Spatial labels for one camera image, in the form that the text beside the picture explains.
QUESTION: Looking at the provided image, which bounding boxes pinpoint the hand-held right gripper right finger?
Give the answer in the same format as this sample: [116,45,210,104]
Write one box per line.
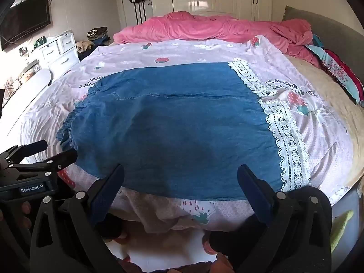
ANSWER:
[237,164,333,273]

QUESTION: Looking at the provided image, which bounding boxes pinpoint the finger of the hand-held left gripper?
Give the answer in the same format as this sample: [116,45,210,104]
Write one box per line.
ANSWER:
[11,149,78,177]
[20,140,48,157]

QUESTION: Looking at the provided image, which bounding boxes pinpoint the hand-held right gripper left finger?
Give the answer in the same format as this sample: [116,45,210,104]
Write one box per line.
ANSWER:
[30,163,126,273]

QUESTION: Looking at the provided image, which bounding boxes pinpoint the blue denim pants lace trim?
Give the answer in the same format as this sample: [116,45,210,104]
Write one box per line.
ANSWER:
[57,58,312,201]

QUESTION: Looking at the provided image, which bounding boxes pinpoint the person's left hand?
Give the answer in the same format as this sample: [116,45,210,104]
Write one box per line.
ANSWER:
[0,200,33,231]

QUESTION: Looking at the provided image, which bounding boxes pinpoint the green fleece cloth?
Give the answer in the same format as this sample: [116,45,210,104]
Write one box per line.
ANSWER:
[330,210,354,245]

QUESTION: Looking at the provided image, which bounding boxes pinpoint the white drawer cabinet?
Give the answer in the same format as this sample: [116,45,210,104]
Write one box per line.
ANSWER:
[37,31,80,71]

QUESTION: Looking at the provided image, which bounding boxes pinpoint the beige plush cloth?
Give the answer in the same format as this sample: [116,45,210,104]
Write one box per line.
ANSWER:
[76,40,94,52]

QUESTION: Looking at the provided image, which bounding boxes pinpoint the dark blue cloth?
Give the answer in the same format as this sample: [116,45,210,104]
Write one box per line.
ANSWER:
[78,38,114,60]

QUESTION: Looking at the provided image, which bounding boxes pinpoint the black flat television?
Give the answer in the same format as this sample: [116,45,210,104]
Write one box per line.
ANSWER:
[0,0,52,52]

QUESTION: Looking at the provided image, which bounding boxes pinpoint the pile of folded clothes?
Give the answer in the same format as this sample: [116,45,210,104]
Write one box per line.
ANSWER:
[87,27,110,42]

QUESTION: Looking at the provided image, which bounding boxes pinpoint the beige bed sheet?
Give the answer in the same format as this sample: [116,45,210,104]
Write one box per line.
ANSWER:
[284,54,364,182]

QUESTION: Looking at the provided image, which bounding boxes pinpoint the colourful floral cloth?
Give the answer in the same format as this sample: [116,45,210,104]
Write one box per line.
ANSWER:
[304,34,364,104]

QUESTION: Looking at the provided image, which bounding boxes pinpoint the pink strawberry printed blanket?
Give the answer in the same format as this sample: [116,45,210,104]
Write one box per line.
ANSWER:
[20,34,354,231]

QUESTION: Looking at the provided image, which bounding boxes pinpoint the pink duvet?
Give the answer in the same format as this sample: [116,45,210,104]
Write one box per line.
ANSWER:
[113,11,322,66]

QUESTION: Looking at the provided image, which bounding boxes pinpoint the grey bed headboard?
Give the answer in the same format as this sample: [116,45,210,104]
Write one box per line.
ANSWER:
[281,6,364,91]

